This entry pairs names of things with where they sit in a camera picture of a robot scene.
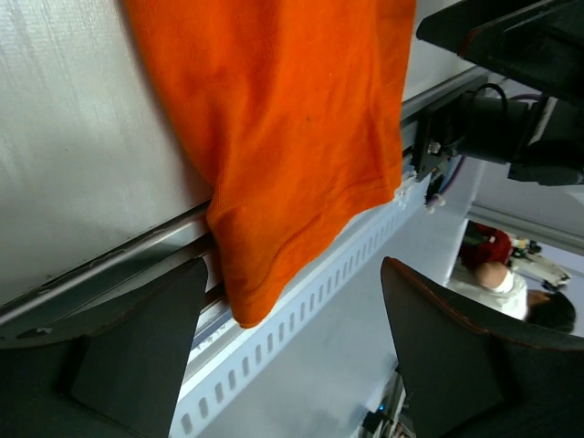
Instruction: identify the orange t shirt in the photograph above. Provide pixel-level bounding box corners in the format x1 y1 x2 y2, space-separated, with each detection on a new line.
123 1 416 329

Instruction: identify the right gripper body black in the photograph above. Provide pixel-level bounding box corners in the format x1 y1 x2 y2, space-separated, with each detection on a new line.
416 0 583 107

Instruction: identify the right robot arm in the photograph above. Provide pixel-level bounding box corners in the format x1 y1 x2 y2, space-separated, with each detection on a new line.
416 1 583 186

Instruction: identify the aluminium mounting rail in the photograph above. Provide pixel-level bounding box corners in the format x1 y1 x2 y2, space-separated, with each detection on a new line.
1 68 487 349

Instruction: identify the person in background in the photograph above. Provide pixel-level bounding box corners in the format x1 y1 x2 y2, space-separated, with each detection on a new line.
447 221 577 334

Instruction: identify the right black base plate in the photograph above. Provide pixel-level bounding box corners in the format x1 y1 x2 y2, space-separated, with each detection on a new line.
412 102 458 182

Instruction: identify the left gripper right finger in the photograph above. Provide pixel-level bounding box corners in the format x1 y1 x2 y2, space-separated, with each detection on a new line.
381 257 583 437

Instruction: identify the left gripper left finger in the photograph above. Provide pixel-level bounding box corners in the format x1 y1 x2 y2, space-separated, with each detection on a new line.
1 258 208 437

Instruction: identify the white slotted cable duct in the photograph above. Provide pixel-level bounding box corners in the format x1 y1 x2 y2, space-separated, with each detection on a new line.
169 176 428 437

